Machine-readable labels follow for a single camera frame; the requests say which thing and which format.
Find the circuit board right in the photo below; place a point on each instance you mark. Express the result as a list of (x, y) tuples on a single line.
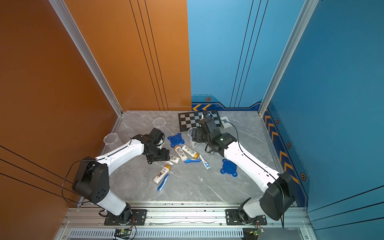
[(252, 234)]

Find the small white card box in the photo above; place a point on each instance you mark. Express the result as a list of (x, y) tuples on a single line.
[(225, 122)]

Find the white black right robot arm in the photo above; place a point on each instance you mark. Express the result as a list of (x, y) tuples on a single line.
[(278, 188)]

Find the white bottle orange cap left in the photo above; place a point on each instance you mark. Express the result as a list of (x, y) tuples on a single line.
[(174, 159)]

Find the black white checkerboard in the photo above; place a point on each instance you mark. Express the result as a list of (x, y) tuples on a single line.
[(189, 120)]

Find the toothpaste tube right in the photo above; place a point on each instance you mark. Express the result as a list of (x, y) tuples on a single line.
[(206, 164)]

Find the white bottle orange cap front-left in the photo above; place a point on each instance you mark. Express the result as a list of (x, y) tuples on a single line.
[(162, 173)]

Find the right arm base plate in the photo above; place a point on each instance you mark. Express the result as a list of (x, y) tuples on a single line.
[(233, 217)]

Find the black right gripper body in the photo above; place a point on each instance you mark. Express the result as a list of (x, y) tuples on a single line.
[(200, 136)]

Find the blue lid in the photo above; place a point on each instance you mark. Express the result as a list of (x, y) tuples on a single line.
[(176, 140), (229, 168)]

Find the white bottle orange cap upper-left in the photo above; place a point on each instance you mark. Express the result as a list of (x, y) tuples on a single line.
[(181, 153)]

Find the blue toothbrush front left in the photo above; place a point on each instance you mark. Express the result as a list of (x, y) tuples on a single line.
[(162, 185)]

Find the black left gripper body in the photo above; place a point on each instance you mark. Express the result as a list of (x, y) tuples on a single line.
[(159, 154)]

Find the blue toothbrush middle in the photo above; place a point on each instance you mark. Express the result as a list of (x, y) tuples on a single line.
[(192, 161)]

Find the clear plastic container back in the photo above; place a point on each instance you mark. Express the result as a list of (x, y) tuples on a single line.
[(160, 123)]

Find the clear plastic container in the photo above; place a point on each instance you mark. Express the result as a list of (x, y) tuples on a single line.
[(112, 141), (192, 142), (160, 123)]

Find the white bottle orange cap upper-right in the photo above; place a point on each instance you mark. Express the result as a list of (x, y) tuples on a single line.
[(190, 151)]

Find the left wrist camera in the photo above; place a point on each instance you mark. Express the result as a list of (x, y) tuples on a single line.
[(157, 136)]

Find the aluminium front rail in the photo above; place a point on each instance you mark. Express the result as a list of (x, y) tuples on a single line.
[(160, 214)]

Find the blue toothbrush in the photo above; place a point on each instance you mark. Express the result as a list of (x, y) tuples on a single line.
[(192, 161), (162, 185)]

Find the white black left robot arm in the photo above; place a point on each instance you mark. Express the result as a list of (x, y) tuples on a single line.
[(92, 180)]

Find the green circuit board left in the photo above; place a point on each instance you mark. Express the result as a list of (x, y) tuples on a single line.
[(123, 234)]

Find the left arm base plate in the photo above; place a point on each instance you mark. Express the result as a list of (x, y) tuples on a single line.
[(138, 216)]

